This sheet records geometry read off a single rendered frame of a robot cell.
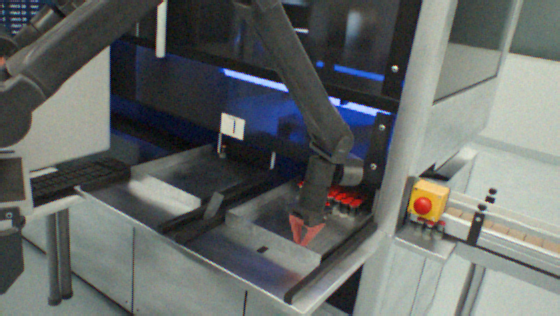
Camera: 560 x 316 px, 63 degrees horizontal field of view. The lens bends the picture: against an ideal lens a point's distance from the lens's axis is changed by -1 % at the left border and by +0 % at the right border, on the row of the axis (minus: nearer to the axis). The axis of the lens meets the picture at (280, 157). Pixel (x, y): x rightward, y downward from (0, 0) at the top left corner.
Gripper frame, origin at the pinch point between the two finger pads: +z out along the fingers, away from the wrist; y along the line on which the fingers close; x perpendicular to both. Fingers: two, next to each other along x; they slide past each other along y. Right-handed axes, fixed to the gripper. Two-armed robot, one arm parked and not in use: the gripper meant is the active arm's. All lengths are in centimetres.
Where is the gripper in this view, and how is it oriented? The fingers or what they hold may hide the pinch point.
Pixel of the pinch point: (299, 245)
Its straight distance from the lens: 100.8
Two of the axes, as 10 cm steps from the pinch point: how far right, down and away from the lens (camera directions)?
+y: 5.2, -0.5, 8.5
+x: -8.2, -3.1, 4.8
